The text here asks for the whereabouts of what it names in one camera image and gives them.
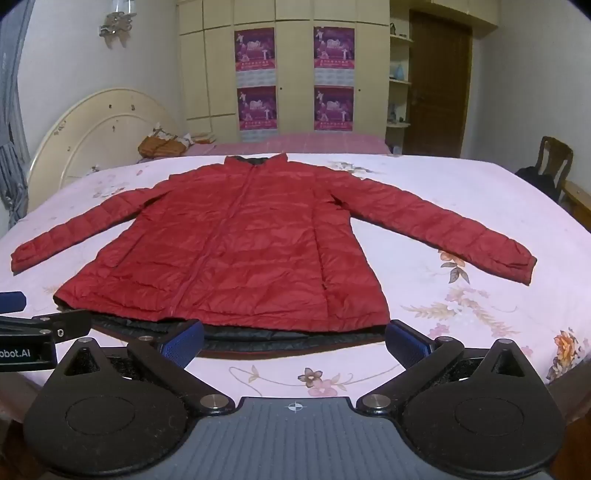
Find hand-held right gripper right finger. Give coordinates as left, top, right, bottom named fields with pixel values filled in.
left=355, top=319, right=533, bottom=417

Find brown wooden door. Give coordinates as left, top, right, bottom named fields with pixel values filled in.
left=408, top=9, right=474, bottom=158

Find wooden side cabinet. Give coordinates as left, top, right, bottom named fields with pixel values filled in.
left=563, top=180, right=591, bottom=223

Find purple wall poster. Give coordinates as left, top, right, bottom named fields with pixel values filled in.
left=313, top=26, right=356, bottom=86
left=237, top=86, right=278, bottom=142
left=235, top=27, right=276, bottom=88
left=314, top=86, right=355, bottom=132

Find silver wall lamp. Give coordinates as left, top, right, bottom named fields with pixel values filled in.
left=98, top=0, right=138, bottom=49

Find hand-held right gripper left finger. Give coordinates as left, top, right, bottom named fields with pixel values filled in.
left=59, top=319, right=234, bottom=417

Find cream wardrobe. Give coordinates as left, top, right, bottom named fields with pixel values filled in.
left=177, top=0, right=393, bottom=145

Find black bag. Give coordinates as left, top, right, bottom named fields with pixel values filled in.
left=514, top=166, right=560, bottom=202

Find cream open shelf unit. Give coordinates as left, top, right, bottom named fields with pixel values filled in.
left=385, top=21, right=415, bottom=149

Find dark wooden chair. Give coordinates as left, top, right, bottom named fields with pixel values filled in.
left=537, top=136, right=574, bottom=204

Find red down jacket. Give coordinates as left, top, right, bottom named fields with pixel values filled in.
left=10, top=154, right=539, bottom=357

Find white papers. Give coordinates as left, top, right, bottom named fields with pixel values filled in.
left=178, top=132, right=218, bottom=148

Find grey curtain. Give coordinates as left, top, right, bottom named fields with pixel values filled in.
left=0, top=21, right=31, bottom=232

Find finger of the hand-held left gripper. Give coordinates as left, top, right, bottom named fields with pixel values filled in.
left=0, top=309, right=92, bottom=344
left=0, top=291, right=27, bottom=315

